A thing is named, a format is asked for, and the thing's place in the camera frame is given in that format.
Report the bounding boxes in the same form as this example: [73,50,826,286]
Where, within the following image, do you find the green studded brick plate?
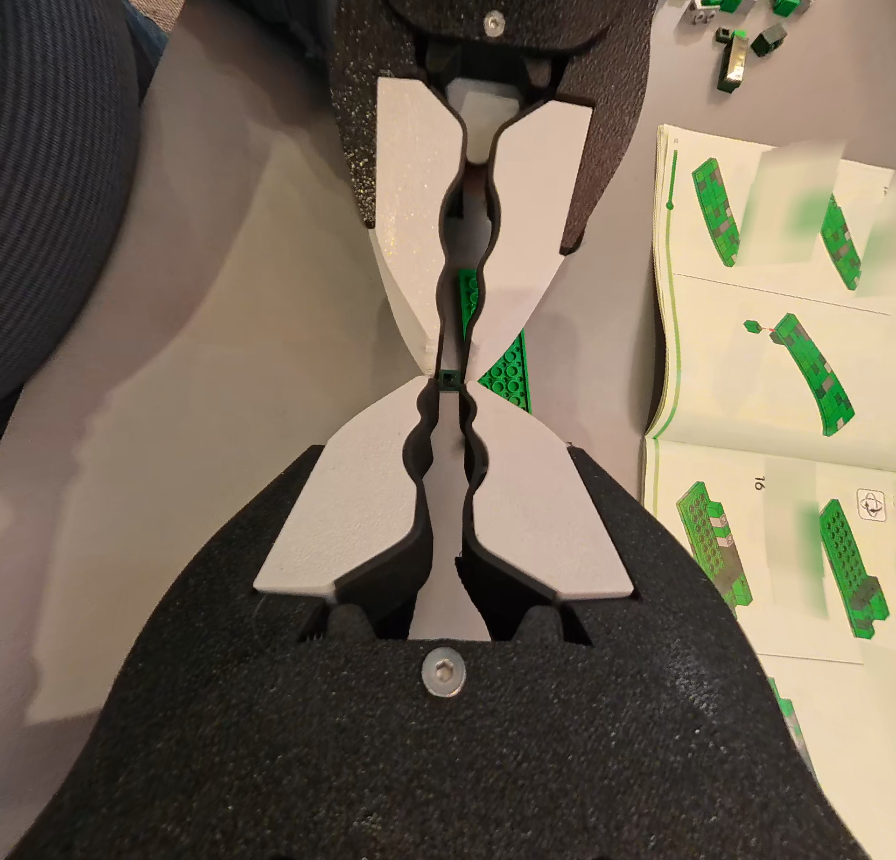
[457,267,535,421]

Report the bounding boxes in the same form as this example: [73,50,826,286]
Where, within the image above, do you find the brick instruction booklet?
[640,124,896,860]

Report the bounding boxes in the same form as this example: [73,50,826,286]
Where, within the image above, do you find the person's blue jeans leg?
[118,0,173,59]

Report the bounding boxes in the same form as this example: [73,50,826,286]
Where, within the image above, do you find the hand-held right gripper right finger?
[455,383,636,643]

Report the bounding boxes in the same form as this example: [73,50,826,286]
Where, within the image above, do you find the grey desk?
[0,0,896,860]

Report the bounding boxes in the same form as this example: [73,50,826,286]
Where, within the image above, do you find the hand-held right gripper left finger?
[252,377,438,642]

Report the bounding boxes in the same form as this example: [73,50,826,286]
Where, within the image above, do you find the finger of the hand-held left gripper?
[462,97,597,385]
[374,75,469,378]

